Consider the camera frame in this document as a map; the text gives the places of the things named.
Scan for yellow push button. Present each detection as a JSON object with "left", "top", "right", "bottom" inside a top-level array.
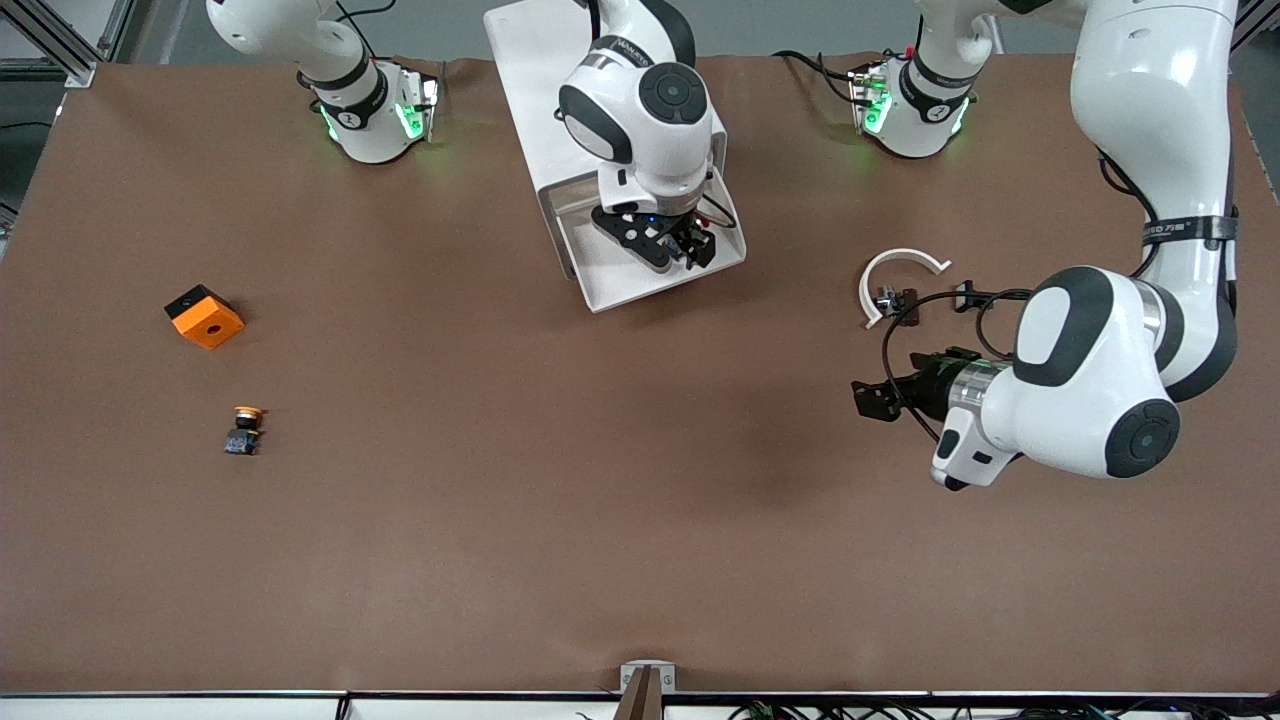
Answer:
[{"left": 223, "top": 405, "right": 269, "bottom": 457}]

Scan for brown black electrical component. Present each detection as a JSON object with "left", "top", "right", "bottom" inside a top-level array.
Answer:
[{"left": 876, "top": 286, "right": 921, "bottom": 328}]

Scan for white curved plastic part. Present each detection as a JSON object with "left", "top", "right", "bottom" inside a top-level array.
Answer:
[{"left": 858, "top": 248, "right": 952, "bottom": 331}]

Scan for brown table cover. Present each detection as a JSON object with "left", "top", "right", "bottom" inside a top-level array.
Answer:
[{"left": 0, "top": 50, "right": 1280, "bottom": 696}]

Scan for orange box with hole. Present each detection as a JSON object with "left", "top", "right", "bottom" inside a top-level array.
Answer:
[{"left": 164, "top": 284, "right": 246, "bottom": 351}]

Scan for black left base cable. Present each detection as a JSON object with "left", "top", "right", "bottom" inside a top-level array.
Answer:
[{"left": 770, "top": 48, "right": 866, "bottom": 106}]

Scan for black base cable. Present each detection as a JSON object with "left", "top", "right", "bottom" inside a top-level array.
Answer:
[
  {"left": 335, "top": 0, "right": 446, "bottom": 76},
  {"left": 770, "top": 48, "right": 866, "bottom": 106}
]

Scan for tangled black cables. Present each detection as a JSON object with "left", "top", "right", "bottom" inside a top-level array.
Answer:
[{"left": 728, "top": 700, "right": 1280, "bottom": 720}]

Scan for black right base cable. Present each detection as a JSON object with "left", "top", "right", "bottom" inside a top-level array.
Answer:
[{"left": 335, "top": 0, "right": 446, "bottom": 76}]

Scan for grey metal bracket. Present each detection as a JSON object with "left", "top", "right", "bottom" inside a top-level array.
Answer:
[{"left": 620, "top": 660, "right": 677, "bottom": 694}]

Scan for brown post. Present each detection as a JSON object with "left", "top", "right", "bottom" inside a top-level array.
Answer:
[{"left": 613, "top": 667, "right": 665, "bottom": 720}]

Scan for aluminium frame profile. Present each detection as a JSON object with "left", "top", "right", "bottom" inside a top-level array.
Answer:
[
  {"left": 0, "top": 0, "right": 136, "bottom": 86},
  {"left": 1240, "top": 0, "right": 1280, "bottom": 49}
]

